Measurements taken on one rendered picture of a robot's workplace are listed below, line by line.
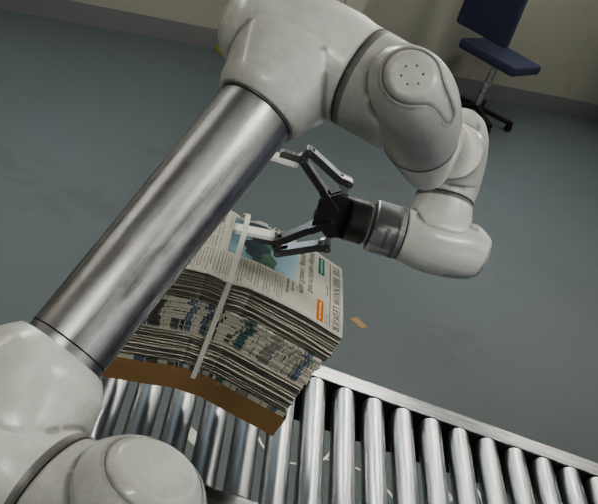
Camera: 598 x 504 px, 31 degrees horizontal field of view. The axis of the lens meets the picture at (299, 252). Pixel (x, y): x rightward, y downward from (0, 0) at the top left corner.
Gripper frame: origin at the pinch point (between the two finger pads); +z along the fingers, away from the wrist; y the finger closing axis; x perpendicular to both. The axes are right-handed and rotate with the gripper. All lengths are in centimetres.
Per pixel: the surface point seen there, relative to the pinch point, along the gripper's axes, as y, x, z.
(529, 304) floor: 127, 282, -146
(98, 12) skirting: 95, 431, 96
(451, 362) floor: 126, 203, -100
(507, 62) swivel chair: 71, 515, -148
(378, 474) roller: 48, -1, -38
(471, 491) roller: 49, 4, -58
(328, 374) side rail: 46, 27, -27
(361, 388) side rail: 46, 27, -35
